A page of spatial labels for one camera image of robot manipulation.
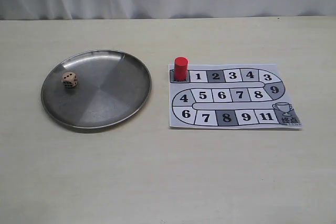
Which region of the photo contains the red cylinder game piece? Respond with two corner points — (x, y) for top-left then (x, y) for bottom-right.
(174, 57), (188, 81)

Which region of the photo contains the wooden die with black pips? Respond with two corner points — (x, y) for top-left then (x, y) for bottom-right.
(62, 72), (78, 88)

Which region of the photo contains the paper board game sheet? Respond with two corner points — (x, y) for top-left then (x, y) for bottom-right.
(169, 64), (302, 129)

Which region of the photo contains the round stainless steel plate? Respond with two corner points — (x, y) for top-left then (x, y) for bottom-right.
(40, 49), (152, 132)

